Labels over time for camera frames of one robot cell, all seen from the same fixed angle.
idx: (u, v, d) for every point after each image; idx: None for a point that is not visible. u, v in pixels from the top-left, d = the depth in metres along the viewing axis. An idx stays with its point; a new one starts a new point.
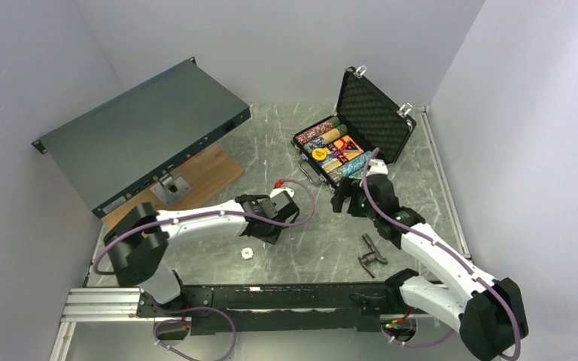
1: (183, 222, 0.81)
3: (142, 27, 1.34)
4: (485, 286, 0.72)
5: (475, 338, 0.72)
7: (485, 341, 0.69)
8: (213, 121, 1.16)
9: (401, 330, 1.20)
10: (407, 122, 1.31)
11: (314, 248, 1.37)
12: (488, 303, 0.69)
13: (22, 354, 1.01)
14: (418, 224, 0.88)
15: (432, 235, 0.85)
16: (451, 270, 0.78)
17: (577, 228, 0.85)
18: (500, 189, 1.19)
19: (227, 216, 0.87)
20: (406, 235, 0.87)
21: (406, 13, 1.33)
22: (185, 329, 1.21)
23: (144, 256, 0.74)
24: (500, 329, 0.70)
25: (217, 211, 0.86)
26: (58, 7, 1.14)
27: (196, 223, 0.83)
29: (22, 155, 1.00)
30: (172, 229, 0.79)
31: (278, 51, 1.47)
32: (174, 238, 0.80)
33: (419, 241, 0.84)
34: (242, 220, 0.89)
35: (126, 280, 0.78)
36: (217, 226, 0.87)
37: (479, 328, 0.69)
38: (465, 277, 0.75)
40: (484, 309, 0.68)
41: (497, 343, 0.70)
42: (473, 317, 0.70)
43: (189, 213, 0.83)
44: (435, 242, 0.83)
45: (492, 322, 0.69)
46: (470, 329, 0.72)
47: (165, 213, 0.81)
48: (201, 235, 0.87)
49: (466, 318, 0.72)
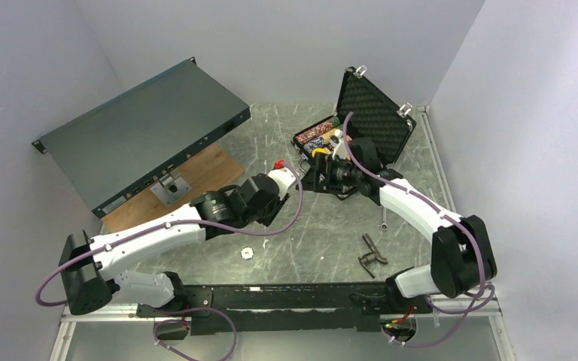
1: (120, 247, 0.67)
3: (142, 27, 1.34)
4: (451, 222, 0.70)
5: (442, 274, 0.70)
7: (451, 277, 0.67)
8: (213, 121, 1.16)
9: (400, 330, 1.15)
10: (407, 123, 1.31)
11: (314, 248, 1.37)
12: (453, 236, 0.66)
13: (22, 354, 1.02)
14: (398, 177, 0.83)
15: (407, 185, 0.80)
16: (423, 213, 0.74)
17: (577, 229, 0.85)
18: (500, 189, 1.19)
19: (176, 228, 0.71)
20: (383, 189, 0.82)
21: (406, 13, 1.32)
22: (184, 329, 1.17)
23: (79, 292, 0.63)
24: (466, 266, 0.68)
25: (161, 226, 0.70)
26: (58, 7, 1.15)
27: (138, 244, 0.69)
29: (22, 155, 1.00)
30: (106, 259, 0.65)
31: (278, 51, 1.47)
32: (114, 265, 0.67)
33: (394, 192, 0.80)
34: (196, 229, 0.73)
35: (82, 309, 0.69)
36: (166, 241, 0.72)
37: (445, 262, 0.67)
38: (433, 219, 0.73)
40: (448, 241, 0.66)
41: (463, 280, 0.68)
42: (439, 252, 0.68)
43: (126, 235, 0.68)
44: (408, 191, 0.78)
45: (458, 255, 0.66)
46: (436, 262, 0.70)
47: (99, 239, 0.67)
48: (153, 252, 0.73)
49: (433, 253, 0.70)
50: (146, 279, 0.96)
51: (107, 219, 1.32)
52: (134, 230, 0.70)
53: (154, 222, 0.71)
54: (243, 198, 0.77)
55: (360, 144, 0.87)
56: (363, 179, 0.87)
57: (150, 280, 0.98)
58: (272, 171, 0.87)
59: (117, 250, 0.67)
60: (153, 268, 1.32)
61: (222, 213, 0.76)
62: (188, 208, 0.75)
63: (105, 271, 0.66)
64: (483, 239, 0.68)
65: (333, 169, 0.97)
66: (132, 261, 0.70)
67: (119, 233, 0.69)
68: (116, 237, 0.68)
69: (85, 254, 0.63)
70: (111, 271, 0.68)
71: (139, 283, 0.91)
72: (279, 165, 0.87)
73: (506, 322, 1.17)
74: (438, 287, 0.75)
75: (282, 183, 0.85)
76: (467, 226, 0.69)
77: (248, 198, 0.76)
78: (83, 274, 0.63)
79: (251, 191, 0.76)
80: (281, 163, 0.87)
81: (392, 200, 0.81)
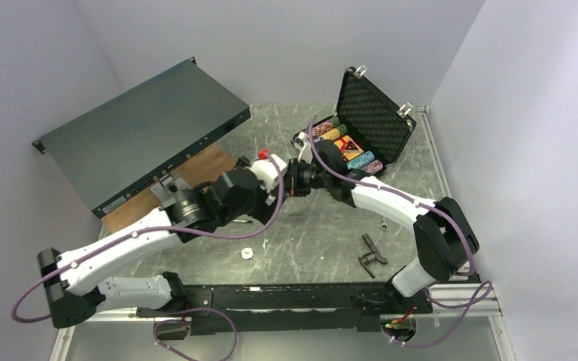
1: (86, 262, 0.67)
3: (141, 27, 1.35)
4: (428, 208, 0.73)
5: (433, 262, 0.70)
7: (442, 262, 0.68)
8: (213, 121, 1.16)
9: (401, 330, 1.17)
10: (407, 122, 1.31)
11: (314, 248, 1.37)
12: (431, 222, 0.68)
13: (22, 354, 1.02)
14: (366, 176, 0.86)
15: (377, 182, 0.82)
16: (397, 204, 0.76)
17: None
18: (500, 190, 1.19)
19: (143, 236, 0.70)
20: (354, 189, 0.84)
21: (405, 13, 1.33)
22: (184, 329, 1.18)
23: (53, 308, 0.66)
24: (453, 249, 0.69)
25: (127, 236, 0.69)
26: (57, 8, 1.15)
27: (104, 257, 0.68)
29: (22, 154, 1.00)
30: (73, 276, 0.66)
31: (278, 51, 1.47)
32: (83, 282, 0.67)
33: (366, 192, 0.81)
34: (165, 235, 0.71)
35: (65, 323, 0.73)
36: (138, 250, 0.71)
37: (430, 247, 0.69)
38: (409, 208, 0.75)
40: (427, 226, 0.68)
41: (454, 263, 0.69)
42: (424, 241, 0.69)
43: (92, 250, 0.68)
44: (378, 187, 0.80)
45: (441, 238, 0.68)
46: (425, 253, 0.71)
47: (68, 255, 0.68)
48: (126, 262, 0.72)
49: (420, 244, 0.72)
50: (138, 283, 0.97)
51: (108, 219, 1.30)
52: (101, 242, 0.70)
53: (123, 233, 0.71)
54: (217, 195, 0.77)
55: (325, 148, 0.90)
56: (333, 183, 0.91)
57: (142, 285, 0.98)
58: (257, 162, 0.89)
59: (84, 266, 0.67)
60: (153, 268, 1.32)
61: (196, 213, 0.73)
62: (158, 213, 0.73)
63: (75, 287, 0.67)
64: (459, 218, 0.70)
65: (298, 172, 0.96)
66: (104, 273, 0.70)
67: (86, 248, 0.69)
68: (83, 252, 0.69)
69: (50, 274, 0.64)
70: (81, 288, 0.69)
71: (130, 289, 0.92)
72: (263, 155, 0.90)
73: (506, 322, 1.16)
74: (434, 277, 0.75)
75: (267, 174, 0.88)
76: (442, 207, 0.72)
77: (223, 195, 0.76)
78: (53, 293, 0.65)
79: (226, 188, 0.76)
80: (264, 153, 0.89)
81: (366, 199, 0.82)
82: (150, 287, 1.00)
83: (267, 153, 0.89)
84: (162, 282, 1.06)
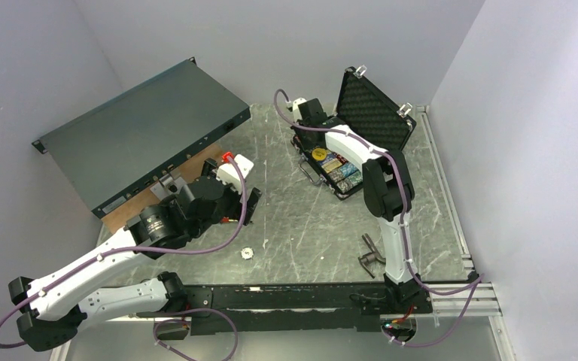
1: (53, 289, 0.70)
3: (141, 26, 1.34)
4: (378, 154, 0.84)
5: (372, 199, 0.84)
7: (379, 199, 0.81)
8: (214, 121, 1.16)
9: (401, 330, 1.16)
10: (407, 122, 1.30)
11: (314, 248, 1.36)
12: (376, 166, 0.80)
13: (22, 353, 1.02)
14: (339, 125, 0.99)
15: (345, 128, 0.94)
16: (356, 150, 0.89)
17: None
18: (500, 190, 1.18)
19: (108, 259, 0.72)
20: (327, 134, 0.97)
21: (406, 13, 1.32)
22: (184, 329, 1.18)
23: (26, 336, 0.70)
24: (390, 192, 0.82)
25: (92, 260, 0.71)
26: (56, 7, 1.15)
27: (71, 282, 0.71)
29: (23, 154, 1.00)
30: (42, 304, 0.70)
31: (278, 51, 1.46)
32: (53, 307, 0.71)
33: (335, 136, 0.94)
34: (131, 256, 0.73)
35: (45, 345, 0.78)
36: (105, 272, 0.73)
37: (372, 187, 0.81)
38: (365, 153, 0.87)
40: (372, 168, 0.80)
41: (388, 202, 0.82)
42: (367, 180, 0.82)
43: (59, 276, 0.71)
44: (347, 134, 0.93)
45: (381, 179, 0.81)
46: (367, 191, 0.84)
47: (36, 283, 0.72)
48: (95, 285, 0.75)
49: (364, 183, 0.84)
50: (127, 292, 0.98)
51: (107, 219, 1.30)
52: (68, 268, 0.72)
53: (89, 256, 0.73)
54: (182, 210, 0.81)
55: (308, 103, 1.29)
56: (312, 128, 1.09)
57: (132, 292, 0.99)
58: (222, 166, 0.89)
59: (52, 293, 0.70)
60: (153, 268, 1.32)
61: (162, 229, 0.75)
62: (123, 233, 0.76)
63: (47, 313, 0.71)
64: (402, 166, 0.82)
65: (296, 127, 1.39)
66: (74, 297, 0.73)
67: (54, 275, 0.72)
68: (52, 279, 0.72)
69: (18, 304, 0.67)
70: (54, 313, 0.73)
71: (119, 300, 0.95)
72: (225, 159, 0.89)
73: (506, 322, 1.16)
74: (373, 213, 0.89)
75: (232, 177, 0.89)
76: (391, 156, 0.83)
77: (187, 210, 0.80)
78: (24, 322, 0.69)
79: (187, 201, 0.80)
80: (226, 158, 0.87)
81: (335, 143, 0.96)
82: (141, 294, 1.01)
83: (230, 157, 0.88)
84: (148, 281, 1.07)
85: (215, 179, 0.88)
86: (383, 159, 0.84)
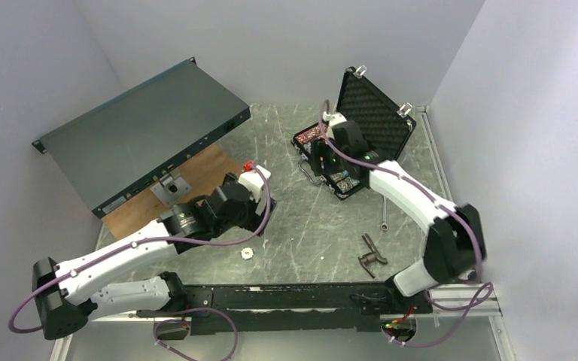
1: (86, 271, 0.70)
3: (141, 26, 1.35)
4: (447, 212, 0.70)
5: (439, 264, 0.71)
7: (448, 267, 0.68)
8: (214, 122, 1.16)
9: (400, 330, 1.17)
10: (407, 122, 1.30)
11: (314, 248, 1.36)
12: (446, 227, 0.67)
13: (22, 353, 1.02)
14: (387, 162, 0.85)
15: (399, 171, 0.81)
16: (418, 202, 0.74)
17: None
18: (500, 190, 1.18)
19: (142, 247, 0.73)
20: (374, 174, 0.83)
21: (405, 13, 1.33)
22: (184, 329, 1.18)
23: (47, 318, 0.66)
24: (462, 255, 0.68)
25: (128, 246, 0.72)
26: (57, 8, 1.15)
27: (103, 267, 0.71)
29: (23, 154, 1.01)
30: (72, 284, 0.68)
31: (277, 51, 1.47)
32: (81, 291, 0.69)
33: (386, 177, 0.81)
34: (164, 246, 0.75)
35: (56, 335, 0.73)
36: (136, 260, 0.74)
37: (441, 252, 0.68)
38: (430, 209, 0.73)
40: (442, 231, 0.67)
41: (458, 268, 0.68)
42: (435, 243, 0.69)
43: (92, 259, 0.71)
44: (400, 177, 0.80)
45: (451, 244, 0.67)
46: (431, 253, 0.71)
47: (65, 265, 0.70)
48: (123, 272, 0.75)
49: (430, 246, 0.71)
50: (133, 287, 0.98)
51: (107, 219, 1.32)
52: (100, 253, 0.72)
53: (123, 243, 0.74)
54: (211, 208, 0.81)
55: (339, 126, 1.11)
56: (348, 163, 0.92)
57: (137, 288, 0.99)
58: (242, 174, 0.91)
59: (83, 275, 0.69)
60: (153, 268, 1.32)
61: (191, 226, 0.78)
62: (156, 225, 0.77)
63: (73, 296, 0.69)
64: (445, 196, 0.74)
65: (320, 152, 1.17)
66: (101, 283, 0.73)
67: (85, 258, 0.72)
68: (83, 262, 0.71)
69: (48, 283, 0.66)
70: (79, 296, 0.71)
71: (125, 294, 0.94)
72: (247, 167, 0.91)
73: (506, 322, 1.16)
74: (435, 277, 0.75)
75: (254, 186, 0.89)
76: (463, 215, 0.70)
77: (217, 209, 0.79)
78: (50, 302, 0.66)
79: (219, 201, 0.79)
80: (249, 166, 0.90)
81: (384, 185, 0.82)
82: (146, 290, 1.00)
83: (252, 165, 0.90)
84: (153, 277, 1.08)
85: (236, 182, 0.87)
86: (452, 217, 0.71)
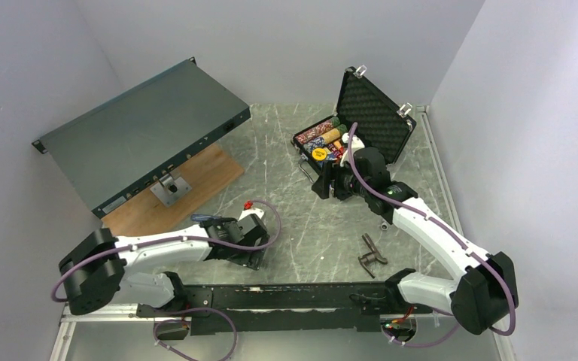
1: (142, 249, 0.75)
3: (141, 26, 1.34)
4: (479, 262, 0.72)
5: (466, 313, 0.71)
7: (479, 317, 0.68)
8: (214, 122, 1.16)
9: (401, 330, 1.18)
10: (407, 122, 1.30)
11: (314, 248, 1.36)
12: (481, 277, 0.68)
13: (22, 353, 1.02)
14: (412, 198, 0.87)
15: (426, 210, 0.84)
16: (447, 246, 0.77)
17: None
18: (500, 190, 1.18)
19: (190, 242, 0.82)
20: (399, 210, 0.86)
21: (406, 13, 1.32)
22: (184, 329, 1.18)
23: (95, 284, 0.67)
24: (492, 303, 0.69)
25: (180, 238, 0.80)
26: (56, 7, 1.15)
27: (156, 249, 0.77)
29: (22, 154, 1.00)
30: (131, 256, 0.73)
31: (277, 51, 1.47)
32: (132, 265, 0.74)
33: (412, 216, 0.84)
34: (205, 247, 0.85)
35: (80, 308, 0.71)
36: (179, 251, 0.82)
37: (473, 303, 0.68)
38: (459, 254, 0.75)
40: (476, 283, 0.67)
41: (487, 317, 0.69)
42: (466, 294, 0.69)
43: (150, 238, 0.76)
44: (427, 216, 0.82)
45: (485, 293, 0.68)
46: (460, 303, 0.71)
47: (123, 238, 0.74)
48: (162, 260, 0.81)
49: (459, 294, 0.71)
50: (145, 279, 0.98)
51: (107, 219, 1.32)
52: (155, 235, 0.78)
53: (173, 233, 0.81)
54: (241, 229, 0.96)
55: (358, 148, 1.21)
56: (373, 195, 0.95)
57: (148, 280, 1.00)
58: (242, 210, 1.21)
59: (141, 251, 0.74)
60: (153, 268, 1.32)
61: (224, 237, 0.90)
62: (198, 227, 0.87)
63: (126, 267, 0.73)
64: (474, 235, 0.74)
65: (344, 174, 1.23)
66: (143, 264, 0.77)
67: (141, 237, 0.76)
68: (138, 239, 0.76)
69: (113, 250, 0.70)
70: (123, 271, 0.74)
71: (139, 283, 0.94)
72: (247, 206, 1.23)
73: (506, 322, 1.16)
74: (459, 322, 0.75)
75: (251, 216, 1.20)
76: (496, 266, 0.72)
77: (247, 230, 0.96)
78: (108, 268, 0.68)
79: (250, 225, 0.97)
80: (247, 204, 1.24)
81: (410, 223, 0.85)
82: (156, 283, 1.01)
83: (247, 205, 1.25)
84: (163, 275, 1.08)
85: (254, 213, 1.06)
86: (484, 268, 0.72)
